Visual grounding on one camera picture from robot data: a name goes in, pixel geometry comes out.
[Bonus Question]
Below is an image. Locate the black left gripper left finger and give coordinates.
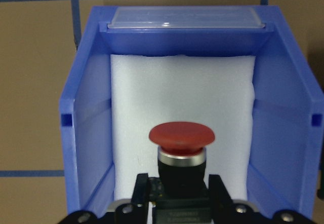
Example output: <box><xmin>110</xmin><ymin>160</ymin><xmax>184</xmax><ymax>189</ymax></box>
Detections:
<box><xmin>131</xmin><ymin>173</ymin><xmax>149</xmax><ymax>206</ymax></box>

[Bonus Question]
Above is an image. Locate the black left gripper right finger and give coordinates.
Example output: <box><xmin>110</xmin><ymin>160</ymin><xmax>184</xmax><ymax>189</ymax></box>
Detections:
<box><xmin>209</xmin><ymin>174</ymin><xmax>233</xmax><ymax>204</ymax></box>

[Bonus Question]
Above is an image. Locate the red push button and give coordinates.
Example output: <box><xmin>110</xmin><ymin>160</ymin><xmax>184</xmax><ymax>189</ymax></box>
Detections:
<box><xmin>148</xmin><ymin>121</ymin><xmax>216</xmax><ymax>224</ymax></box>

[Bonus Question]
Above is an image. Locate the blue bin left side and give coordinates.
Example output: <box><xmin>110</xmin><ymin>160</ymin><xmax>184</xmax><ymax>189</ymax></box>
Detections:
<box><xmin>59</xmin><ymin>6</ymin><xmax>323</xmax><ymax>217</ymax></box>

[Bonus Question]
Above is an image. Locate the white foam pad left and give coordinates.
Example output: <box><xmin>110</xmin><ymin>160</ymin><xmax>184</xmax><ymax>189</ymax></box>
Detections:
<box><xmin>110</xmin><ymin>55</ymin><xmax>255</xmax><ymax>200</ymax></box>

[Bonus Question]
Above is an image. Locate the brown paper table cover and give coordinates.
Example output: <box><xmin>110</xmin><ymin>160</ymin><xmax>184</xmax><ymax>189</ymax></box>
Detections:
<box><xmin>1</xmin><ymin>0</ymin><xmax>323</xmax><ymax>223</ymax></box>

